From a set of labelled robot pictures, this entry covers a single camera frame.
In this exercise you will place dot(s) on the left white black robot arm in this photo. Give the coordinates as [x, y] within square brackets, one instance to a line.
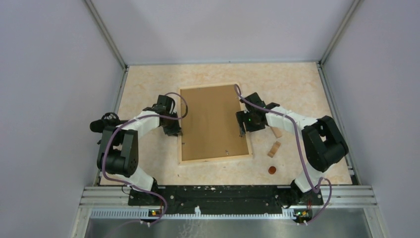
[118, 156]

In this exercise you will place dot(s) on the small brown round disc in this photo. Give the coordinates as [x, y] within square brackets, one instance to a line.
[272, 170]

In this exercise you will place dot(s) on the brown frame backing board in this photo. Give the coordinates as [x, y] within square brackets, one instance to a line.
[210, 121]

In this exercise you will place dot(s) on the black microphone on stand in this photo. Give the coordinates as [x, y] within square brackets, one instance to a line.
[107, 120]

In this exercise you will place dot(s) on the light wooden block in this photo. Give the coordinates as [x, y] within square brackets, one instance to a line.
[276, 132]

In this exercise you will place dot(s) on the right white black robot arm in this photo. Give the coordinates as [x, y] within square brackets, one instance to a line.
[319, 142]

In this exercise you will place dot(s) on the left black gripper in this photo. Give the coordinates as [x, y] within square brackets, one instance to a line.
[175, 131]

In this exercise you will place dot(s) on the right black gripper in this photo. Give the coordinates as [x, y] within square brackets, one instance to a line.
[241, 117]

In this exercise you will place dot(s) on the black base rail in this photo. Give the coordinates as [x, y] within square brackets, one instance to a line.
[225, 199]

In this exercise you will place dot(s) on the darker wooden block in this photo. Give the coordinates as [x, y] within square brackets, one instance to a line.
[273, 150]

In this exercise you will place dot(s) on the wooden picture frame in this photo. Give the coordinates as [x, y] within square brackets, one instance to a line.
[216, 160]

